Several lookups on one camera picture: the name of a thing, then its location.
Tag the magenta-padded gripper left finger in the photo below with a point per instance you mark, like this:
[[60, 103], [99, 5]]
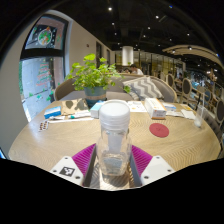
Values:
[[68, 168]]

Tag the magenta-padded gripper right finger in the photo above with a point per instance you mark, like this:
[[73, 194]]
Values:
[[155, 170]]

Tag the clear bottle with white cap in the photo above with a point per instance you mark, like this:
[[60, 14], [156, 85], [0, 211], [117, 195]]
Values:
[[114, 116]]

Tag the flat round red coaster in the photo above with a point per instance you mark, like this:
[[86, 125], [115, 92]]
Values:
[[159, 130]]

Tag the pill blister pack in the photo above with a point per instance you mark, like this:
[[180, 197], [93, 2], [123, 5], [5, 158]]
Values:
[[43, 125]]

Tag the white tube with green cap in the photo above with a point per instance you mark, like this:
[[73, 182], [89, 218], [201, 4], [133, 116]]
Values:
[[80, 115]]

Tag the small flat blue box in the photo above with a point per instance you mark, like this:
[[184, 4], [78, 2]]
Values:
[[52, 112]]

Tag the white and orange box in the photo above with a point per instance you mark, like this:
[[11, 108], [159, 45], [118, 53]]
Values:
[[154, 107]]

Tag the blue and white carton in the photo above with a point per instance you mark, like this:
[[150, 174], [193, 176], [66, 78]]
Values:
[[96, 110]]

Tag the white paper napkin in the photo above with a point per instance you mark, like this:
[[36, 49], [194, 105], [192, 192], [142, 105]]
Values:
[[188, 114]]

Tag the blue and white card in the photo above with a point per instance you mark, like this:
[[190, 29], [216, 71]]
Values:
[[170, 106]]

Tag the printed paper sheet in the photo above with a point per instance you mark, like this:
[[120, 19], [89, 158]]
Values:
[[136, 106]]

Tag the clear plastic cup with straw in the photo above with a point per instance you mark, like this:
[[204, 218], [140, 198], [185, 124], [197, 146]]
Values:
[[199, 118]]

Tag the small yellow card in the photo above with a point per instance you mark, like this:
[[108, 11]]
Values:
[[186, 107]]

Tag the grey tufted chair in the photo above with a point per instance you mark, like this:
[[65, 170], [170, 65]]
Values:
[[213, 125]]

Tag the grey curved sofa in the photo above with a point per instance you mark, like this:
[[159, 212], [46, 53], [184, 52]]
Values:
[[168, 91]]

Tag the grey white chevron cushion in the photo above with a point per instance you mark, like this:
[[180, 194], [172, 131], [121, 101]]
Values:
[[143, 87]]

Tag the group of dining chairs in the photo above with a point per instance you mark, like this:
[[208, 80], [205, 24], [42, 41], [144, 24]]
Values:
[[186, 86]]

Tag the green potted plant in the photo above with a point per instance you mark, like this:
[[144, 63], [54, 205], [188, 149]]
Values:
[[90, 75]]

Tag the person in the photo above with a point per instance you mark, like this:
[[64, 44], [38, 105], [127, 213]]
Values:
[[136, 70], [126, 70]]

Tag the white round column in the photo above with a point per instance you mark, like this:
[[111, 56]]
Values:
[[127, 55]]

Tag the painted window picture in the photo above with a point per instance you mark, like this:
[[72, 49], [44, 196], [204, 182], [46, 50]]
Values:
[[45, 35]]

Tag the group of ceiling lights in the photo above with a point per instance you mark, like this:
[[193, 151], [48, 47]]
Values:
[[110, 9]]

